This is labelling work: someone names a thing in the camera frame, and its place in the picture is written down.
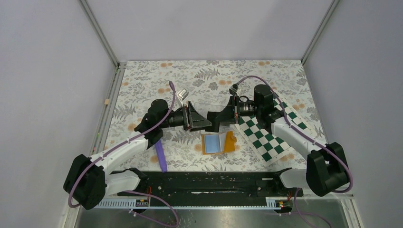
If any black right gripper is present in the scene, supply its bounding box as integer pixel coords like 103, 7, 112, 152
214, 95, 261, 124

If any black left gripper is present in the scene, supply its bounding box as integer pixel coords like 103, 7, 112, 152
160, 102, 212, 132

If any orange leather card holder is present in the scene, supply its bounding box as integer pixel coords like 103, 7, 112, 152
201, 131, 237, 155

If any clear acrylic card box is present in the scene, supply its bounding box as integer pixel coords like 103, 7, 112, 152
195, 102, 232, 129

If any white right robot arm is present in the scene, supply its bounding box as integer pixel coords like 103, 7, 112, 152
206, 84, 353, 197

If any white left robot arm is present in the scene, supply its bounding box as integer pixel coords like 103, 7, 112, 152
63, 99, 212, 209

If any floral patterned table mat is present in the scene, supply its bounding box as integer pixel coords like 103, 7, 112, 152
93, 60, 326, 171

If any purple marker pen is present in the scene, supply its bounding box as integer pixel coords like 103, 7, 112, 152
154, 140, 168, 173

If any green white chessboard mat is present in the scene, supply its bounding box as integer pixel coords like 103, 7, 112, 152
235, 97, 317, 165

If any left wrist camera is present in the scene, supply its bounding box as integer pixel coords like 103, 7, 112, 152
176, 89, 189, 100

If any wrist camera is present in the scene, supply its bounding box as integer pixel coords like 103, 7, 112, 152
176, 89, 189, 100
229, 84, 239, 96

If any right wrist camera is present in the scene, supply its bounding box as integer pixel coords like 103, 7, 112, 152
229, 84, 239, 96

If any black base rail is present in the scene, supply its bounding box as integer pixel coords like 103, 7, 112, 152
130, 168, 304, 207

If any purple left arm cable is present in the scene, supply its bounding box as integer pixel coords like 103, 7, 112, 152
67, 81, 177, 227

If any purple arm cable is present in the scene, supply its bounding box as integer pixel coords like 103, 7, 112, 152
67, 81, 177, 227
236, 75, 354, 227

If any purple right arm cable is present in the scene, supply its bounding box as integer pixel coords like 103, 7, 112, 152
236, 75, 354, 227

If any left aluminium frame post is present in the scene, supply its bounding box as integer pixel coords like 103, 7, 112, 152
78, 0, 120, 68

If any aluminium frame post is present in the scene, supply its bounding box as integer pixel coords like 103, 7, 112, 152
301, 0, 341, 66
78, 0, 120, 68

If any right aluminium frame post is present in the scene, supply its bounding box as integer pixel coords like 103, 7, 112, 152
301, 0, 341, 66

